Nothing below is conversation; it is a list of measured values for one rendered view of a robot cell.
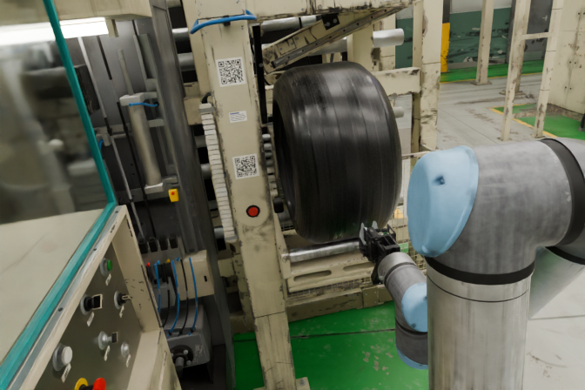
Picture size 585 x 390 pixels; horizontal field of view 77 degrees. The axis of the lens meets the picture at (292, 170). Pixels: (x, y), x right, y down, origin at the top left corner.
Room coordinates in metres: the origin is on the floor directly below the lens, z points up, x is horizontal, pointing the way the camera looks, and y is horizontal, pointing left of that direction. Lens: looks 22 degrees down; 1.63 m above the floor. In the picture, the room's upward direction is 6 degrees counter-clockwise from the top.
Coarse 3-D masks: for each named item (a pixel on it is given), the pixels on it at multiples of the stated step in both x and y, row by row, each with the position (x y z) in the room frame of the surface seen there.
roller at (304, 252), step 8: (344, 240) 1.06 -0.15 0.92; (352, 240) 1.06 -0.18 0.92; (296, 248) 1.05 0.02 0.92; (304, 248) 1.04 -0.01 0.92; (312, 248) 1.04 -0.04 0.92; (320, 248) 1.04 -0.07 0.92; (328, 248) 1.04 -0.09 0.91; (336, 248) 1.04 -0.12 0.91; (344, 248) 1.04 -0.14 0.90; (352, 248) 1.05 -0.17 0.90; (296, 256) 1.02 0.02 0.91; (304, 256) 1.03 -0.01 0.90; (312, 256) 1.03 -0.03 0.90; (320, 256) 1.04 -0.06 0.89
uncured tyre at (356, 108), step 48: (288, 96) 1.06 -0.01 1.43; (336, 96) 1.02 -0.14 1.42; (384, 96) 1.05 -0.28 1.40; (288, 144) 1.01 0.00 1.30; (336, 144) 0.93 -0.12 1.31; (384, 144) 0.94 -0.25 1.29; (288, 192) 1.29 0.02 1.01; (336, 192) 0.90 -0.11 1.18; (384, 192) 0.92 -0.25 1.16; (336, 240) 1.01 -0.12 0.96
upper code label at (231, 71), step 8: (216, 64) 1.08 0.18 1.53; (224, 64) 1.08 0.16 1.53; (232, 64) 1.08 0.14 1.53; (240, 64) 1.09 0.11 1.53; (224, 72) 1.08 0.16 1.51; (232, 72) 1.08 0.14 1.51; (240, 72) 1.09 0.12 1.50; (224, 80) 1.08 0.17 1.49; (232, 80) 1.08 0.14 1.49; (240, 80) 1.09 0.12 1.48
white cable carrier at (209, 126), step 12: (204, 120) 1.08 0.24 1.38; (216, 132) 1.12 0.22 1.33; (216, 144) 1.12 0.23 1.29; (216, 156) 1.08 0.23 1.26; (216, 168) 1.08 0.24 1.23; (216, 180) 1.08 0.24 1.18; (228, 204) 1.08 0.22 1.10; (228, 216) 1.08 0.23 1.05; (228, 228) 1.08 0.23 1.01; (228, 240) 1.08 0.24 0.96
